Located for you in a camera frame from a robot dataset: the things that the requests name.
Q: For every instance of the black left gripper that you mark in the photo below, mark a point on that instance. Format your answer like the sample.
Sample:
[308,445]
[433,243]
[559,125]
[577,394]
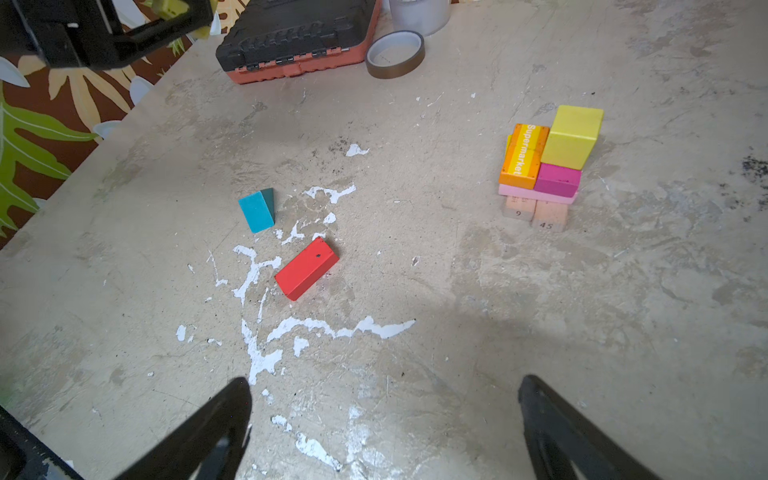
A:
[68,34]

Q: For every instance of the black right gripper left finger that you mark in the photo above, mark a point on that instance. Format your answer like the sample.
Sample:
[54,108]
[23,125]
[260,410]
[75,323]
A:
[208,445]

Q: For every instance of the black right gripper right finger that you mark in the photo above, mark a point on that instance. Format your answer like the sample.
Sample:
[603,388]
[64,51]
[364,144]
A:
[564,444]

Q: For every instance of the yellow green cube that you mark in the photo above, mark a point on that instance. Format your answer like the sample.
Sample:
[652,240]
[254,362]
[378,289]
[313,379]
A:
[169,9]

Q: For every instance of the red block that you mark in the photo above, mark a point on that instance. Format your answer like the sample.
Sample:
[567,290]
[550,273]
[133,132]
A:
[306,269]

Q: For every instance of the teal triangular block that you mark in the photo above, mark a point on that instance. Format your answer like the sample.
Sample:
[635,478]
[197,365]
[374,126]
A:
[259,210]

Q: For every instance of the natural wood plank block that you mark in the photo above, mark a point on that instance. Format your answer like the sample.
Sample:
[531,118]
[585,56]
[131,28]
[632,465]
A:
[544,215]

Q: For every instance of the pink rectangular block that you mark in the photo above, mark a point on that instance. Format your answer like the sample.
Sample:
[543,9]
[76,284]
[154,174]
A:
[512,191]

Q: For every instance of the magenta block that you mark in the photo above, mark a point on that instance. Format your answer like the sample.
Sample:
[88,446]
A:
[557,180]

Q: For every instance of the orange rectangular block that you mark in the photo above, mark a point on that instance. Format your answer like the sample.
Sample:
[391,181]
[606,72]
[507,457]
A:
[522,160]

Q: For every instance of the small yellow block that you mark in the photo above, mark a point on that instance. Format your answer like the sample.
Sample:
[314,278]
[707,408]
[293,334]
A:
[572,137]

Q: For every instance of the black red tool case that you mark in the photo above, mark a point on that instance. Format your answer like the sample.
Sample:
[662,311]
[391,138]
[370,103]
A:
[276,39]

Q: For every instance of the brown tape roll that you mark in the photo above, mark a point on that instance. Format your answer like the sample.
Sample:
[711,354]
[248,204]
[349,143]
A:
[395,54]

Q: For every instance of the clear tape roll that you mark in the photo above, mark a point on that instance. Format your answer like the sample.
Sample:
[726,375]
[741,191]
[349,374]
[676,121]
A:
[422,16]

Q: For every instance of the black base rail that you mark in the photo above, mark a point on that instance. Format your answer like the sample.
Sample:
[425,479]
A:
[24,456]

